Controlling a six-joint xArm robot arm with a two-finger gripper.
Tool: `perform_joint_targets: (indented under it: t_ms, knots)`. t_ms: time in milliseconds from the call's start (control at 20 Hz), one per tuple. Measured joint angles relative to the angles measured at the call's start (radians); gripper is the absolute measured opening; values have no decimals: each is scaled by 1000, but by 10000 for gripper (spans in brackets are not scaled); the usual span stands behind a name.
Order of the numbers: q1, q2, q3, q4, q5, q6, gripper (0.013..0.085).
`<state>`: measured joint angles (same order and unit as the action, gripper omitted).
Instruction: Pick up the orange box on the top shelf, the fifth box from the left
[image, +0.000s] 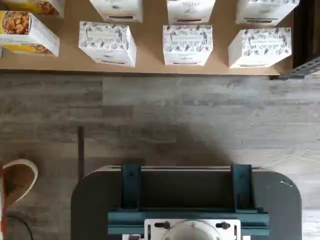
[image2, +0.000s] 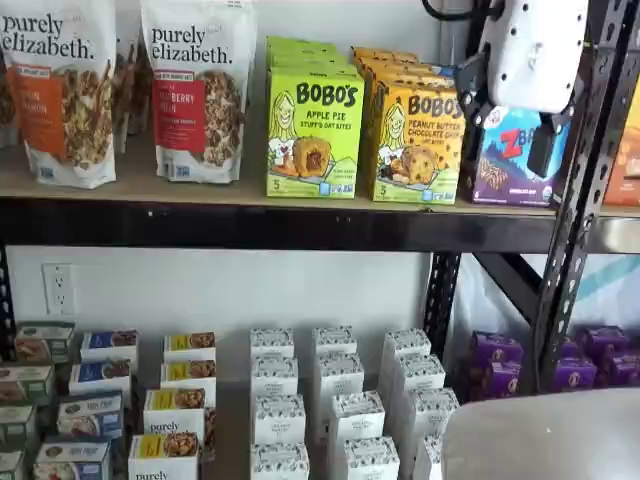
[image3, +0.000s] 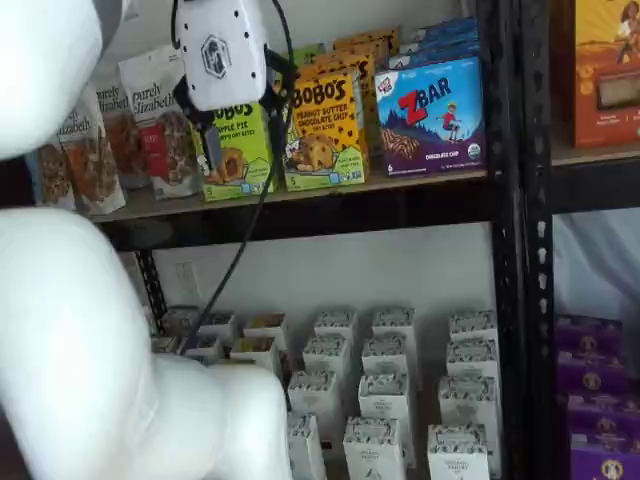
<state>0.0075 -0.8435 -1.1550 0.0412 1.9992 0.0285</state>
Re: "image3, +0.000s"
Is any white plastic sheet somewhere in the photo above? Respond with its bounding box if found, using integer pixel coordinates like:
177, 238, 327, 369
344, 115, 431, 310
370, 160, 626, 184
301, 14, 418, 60
552, 213, 640, 321

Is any white wall outlet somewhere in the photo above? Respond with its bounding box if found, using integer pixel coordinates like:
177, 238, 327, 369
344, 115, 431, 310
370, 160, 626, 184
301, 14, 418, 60
174, 259, 199, 301

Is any yellow label granola box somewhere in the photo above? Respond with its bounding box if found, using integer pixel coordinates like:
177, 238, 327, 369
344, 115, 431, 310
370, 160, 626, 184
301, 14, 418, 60
229, 335, 279, 371
243, 312, 289, 346

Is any purely elizabeth granola bag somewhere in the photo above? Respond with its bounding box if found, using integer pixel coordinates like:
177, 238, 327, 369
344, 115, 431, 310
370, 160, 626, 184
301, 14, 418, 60
93, 74, 151, 192
37, 144, 76, 211

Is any green Bobo's apple pie box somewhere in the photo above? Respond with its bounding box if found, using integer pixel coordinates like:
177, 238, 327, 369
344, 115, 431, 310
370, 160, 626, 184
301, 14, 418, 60
287, 43, 327, 66
199, 99, 277, 203

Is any thin black cable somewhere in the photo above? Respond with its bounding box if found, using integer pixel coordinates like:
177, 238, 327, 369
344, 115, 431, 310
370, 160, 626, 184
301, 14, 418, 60
177, 0, 297, 356
169, 0, 182, 51

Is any purely elizabeth bag red label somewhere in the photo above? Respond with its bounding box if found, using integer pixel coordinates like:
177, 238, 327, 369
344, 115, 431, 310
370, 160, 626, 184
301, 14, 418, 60
118, 44, 204, 201

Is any purple snack box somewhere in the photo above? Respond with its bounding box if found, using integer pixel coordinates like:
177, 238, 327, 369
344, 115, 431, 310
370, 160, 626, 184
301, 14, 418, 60
567, 393, 640, 441
554, 314, 624, 354
569, 433, 640, 480
555, 349, 629, 396

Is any orange Bobo's peanut butter box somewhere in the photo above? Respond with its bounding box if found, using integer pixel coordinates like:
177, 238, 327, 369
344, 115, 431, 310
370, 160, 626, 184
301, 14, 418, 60
283, 67, 371, 193
327, 38, 394, 71
299, 52, 377, 154
333, 25, 401, 51

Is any white patterned pantry box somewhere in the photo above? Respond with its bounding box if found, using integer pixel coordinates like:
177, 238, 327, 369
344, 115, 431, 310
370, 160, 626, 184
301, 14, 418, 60
342, 416, 407, 480
287, 369, 344, 419
357, 372, 412, 422
372, 307, 417, 344
287, 413, 327, 480
361, 335, 415, 377
446, 339, 500, 381
302, 334, 350, 375
427, 423, 489, 480
448, 309, 499, 346
313, 309, 359, 341
438, 375, 501, 432

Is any blue label oatmeal box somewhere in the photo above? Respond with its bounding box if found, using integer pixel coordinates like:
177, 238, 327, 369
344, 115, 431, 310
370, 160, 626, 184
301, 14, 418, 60
184, 333, 224, 364
197, 310, 236, 341

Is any purely elizabeth bag orange label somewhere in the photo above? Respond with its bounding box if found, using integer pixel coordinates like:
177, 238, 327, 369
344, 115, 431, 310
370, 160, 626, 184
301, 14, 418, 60
53, 89, 127, 216

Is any blue purple ZBar box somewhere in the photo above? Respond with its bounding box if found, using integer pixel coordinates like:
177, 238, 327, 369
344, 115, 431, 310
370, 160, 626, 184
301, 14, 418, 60
374, 55, 487, 177
399, 29, 480, 54
387, 42, 482, 71
412, 17, 479, 39

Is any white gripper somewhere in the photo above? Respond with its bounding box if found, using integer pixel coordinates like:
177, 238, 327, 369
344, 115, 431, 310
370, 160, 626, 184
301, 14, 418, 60
172, 0, 297, 173

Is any large orange illustrated box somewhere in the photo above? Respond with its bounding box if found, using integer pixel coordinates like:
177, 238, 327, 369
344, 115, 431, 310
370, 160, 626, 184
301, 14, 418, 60
552, 0, 640, 150

